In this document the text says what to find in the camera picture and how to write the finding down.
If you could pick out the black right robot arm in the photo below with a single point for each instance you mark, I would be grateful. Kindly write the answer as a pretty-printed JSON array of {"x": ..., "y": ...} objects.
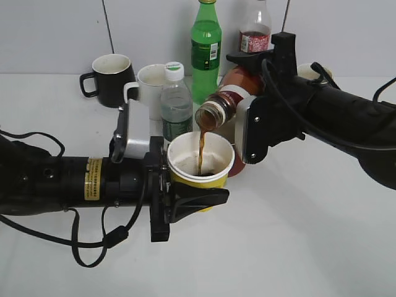
[{"x": 362, "y": 128}]

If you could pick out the white ceramic mug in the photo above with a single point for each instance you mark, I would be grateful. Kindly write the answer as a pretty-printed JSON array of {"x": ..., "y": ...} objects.
[{"x": 150, "y": 82}]

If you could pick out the black ceramic mug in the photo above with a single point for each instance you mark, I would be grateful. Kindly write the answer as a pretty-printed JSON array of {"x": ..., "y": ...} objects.
[{"x": 110, "y": 73}]

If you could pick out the red ceramic mug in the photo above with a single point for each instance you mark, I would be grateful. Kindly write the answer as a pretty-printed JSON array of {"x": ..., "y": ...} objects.
[{"x": 238, "y": 165}]

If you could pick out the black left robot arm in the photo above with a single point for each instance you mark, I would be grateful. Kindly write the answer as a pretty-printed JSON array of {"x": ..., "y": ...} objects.
[{"x": 34, "y": 182}]

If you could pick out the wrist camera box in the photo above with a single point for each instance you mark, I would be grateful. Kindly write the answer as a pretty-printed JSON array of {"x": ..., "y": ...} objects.
[
  {"x": 131, "y": 138},
  {"x": 249, "y": 132}
]

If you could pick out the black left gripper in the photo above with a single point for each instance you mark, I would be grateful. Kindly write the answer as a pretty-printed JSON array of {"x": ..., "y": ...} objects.
[{"x": 186, "y": 199}]

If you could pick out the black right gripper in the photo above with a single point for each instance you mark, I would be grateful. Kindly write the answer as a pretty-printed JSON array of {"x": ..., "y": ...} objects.
[{"x": 277, "y": 68}]

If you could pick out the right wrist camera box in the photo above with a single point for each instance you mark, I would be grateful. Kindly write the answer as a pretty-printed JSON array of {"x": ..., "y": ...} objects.
[{"x": 249, "y": 132}]

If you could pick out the brown coffee bottle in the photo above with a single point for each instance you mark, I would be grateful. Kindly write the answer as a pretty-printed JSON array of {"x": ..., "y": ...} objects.
[{"x": 220, "y": 107}]

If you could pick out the yellow paper cup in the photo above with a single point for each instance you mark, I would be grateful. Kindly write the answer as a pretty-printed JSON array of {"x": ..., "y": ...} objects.
[{"x": 201, "y": 161}]

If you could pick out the green soda bottle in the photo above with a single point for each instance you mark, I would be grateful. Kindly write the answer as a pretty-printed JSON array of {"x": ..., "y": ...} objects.
[{"x": 206, "y": 42}]

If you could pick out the cola bottle red label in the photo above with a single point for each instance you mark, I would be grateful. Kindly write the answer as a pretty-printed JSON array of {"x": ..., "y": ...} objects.
[{"x": 255, "y": 28}]

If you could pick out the dark grey ceramic mug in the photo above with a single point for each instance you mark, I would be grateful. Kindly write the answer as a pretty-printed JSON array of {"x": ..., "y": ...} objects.
[{"x": 305, "y": 71}]

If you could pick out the clear water bottle green label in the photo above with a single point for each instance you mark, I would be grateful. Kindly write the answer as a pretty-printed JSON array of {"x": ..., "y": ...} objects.
[{"x": 176, "y": 104}]

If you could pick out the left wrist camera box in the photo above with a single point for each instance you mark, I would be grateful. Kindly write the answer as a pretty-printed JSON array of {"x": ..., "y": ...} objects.
[{"x": 131, "y": 138}]

